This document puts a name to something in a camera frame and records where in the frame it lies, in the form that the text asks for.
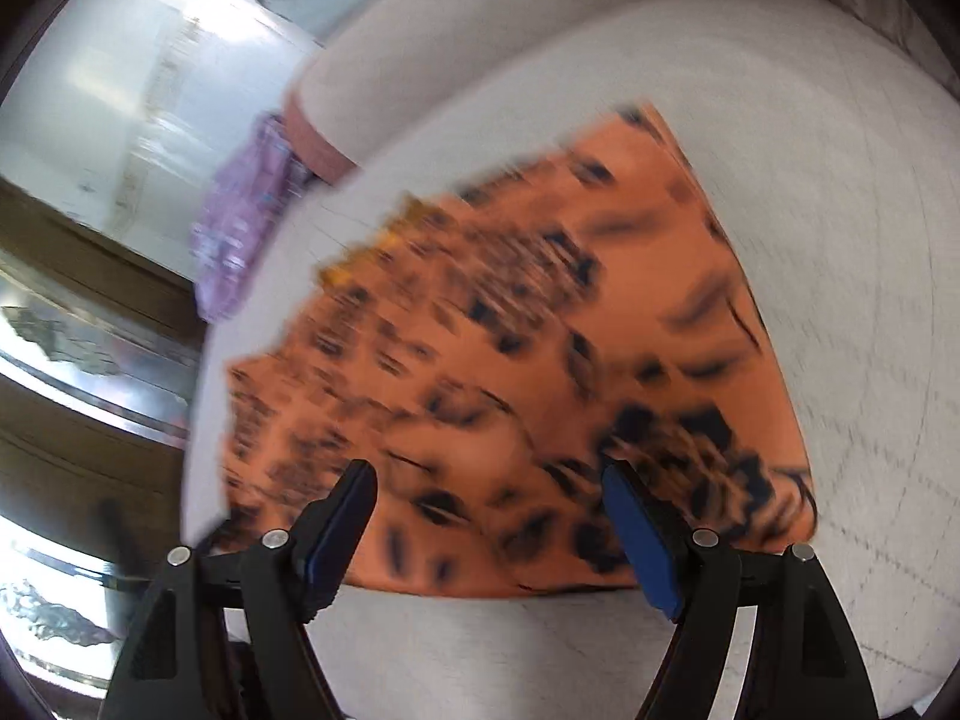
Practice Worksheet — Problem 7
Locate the orange black floral garment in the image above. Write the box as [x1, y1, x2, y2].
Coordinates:
[217, 106, 817, 598]

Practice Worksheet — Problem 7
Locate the mirrored wooden wardrobe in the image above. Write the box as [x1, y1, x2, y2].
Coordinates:
[2, 182, 205, 718]

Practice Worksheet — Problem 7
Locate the purple floral garment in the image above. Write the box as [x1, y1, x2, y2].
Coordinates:
[190, 114, 311, 323]

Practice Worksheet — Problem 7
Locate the pink bolster pillow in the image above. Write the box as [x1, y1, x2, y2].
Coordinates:
[283, 0, 692, 185]

